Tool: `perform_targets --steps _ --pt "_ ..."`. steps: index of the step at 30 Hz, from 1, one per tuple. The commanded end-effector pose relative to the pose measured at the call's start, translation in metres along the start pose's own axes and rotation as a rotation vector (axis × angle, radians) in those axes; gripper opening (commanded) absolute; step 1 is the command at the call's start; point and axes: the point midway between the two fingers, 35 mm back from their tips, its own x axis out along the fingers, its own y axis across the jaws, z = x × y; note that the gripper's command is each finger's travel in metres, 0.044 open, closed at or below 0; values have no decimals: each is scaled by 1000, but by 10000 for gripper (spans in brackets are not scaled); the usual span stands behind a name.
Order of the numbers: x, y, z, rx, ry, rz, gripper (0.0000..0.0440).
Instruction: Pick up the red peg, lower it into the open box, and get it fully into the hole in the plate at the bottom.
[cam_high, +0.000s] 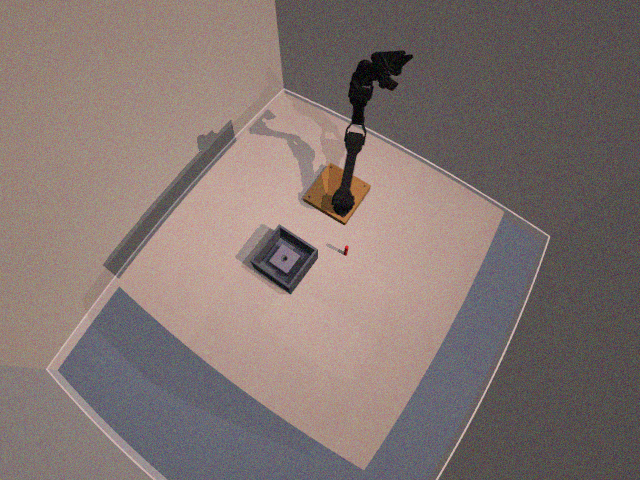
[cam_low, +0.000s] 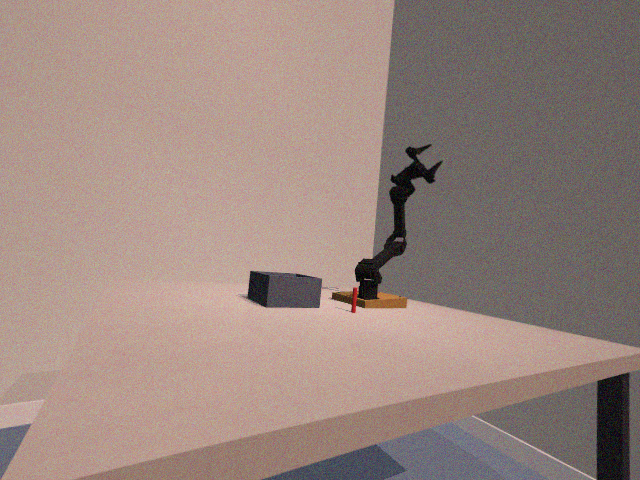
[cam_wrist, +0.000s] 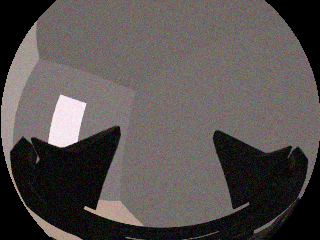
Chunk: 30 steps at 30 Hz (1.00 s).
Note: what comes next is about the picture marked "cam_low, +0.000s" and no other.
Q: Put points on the dark red peg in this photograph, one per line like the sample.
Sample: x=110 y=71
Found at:
x=354 y=298

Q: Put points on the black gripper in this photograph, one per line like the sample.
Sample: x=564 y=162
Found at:
x=411 y=152

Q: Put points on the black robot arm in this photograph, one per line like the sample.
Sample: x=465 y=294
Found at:
x=369 y=268

